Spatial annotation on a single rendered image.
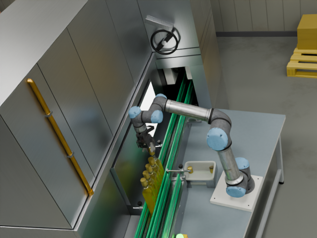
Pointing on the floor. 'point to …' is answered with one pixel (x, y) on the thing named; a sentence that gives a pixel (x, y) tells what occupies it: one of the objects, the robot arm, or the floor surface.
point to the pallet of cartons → (304, 48)
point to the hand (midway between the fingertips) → (151, 149)
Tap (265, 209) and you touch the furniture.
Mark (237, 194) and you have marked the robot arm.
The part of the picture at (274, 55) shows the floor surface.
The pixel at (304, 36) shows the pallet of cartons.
